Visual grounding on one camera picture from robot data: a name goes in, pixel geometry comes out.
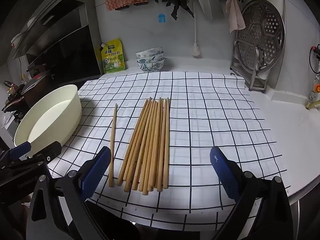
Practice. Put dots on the round metal steamer tray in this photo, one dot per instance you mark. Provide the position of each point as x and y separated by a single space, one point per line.
262 30

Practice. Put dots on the pile of wooden chopsticks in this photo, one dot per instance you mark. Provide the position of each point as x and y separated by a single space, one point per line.
150 142

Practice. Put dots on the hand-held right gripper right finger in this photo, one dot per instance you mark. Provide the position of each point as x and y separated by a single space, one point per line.
225 175

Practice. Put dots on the pink hanging cloth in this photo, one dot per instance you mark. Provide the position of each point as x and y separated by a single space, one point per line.
235 15

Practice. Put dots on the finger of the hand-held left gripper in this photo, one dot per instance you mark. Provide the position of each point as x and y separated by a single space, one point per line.
50 148
20 150

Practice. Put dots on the blue wall hook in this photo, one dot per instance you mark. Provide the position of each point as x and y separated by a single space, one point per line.
161 18

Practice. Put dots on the white grid-pattern cloth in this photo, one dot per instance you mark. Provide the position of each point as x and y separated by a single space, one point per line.
212 120

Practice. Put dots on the single wooden chopstick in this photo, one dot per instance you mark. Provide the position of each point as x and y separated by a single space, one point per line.
113 142

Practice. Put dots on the yellow seasoning pouch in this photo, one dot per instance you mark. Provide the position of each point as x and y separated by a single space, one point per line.
113 57

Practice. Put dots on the black range hood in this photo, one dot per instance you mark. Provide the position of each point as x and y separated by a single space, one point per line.
55 12

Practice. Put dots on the black hanging cloth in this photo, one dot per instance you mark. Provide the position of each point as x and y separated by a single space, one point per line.
178 3

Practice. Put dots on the white dish brush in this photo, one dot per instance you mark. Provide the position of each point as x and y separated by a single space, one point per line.
195 50

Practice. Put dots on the cream round basin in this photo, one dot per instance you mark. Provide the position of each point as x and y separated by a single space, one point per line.
70 110

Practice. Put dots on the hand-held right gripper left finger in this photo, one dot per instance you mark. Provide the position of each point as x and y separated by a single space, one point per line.
96 172

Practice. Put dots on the brown pot with lid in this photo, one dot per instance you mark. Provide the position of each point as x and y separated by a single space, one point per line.
35 85

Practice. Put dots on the metal lid rack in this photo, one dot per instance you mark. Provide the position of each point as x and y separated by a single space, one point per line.
252 80

